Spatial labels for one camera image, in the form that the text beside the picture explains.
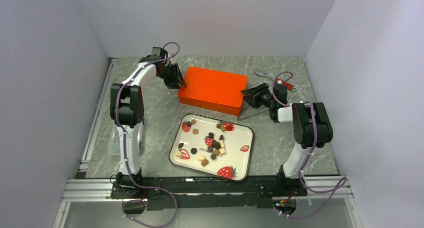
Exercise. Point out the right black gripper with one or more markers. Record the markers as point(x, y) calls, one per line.
point(250, 96)

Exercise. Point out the white strawberry tray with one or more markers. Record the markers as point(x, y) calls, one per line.
point(228, 152)

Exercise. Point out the clear plastic screw box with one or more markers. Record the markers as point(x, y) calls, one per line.
point(114, 141)

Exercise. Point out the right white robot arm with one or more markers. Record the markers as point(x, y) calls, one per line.
point(312, 127)

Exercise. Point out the white swirl chocolate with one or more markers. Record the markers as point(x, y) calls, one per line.
point(201, 158)

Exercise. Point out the orange box lid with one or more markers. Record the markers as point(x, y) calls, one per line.
point(213, 88)

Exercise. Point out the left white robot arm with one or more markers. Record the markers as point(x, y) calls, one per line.
point(127, 109)

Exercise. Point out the caramel chocolate piece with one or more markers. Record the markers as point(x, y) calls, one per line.
point(204, 162)

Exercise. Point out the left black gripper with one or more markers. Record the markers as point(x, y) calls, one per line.
point(177, 78)

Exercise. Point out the orange chocolate box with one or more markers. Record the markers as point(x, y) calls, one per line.
point(231, 110)

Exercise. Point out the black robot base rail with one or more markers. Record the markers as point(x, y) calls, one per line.
point(199, 192)

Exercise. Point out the red handled wrench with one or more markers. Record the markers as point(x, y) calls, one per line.
point(268, 75)

